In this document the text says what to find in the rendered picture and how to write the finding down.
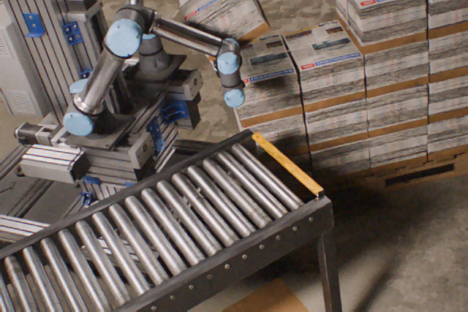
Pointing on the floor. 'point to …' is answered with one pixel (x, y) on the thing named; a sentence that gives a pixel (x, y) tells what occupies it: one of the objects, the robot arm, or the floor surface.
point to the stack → (336, 153)
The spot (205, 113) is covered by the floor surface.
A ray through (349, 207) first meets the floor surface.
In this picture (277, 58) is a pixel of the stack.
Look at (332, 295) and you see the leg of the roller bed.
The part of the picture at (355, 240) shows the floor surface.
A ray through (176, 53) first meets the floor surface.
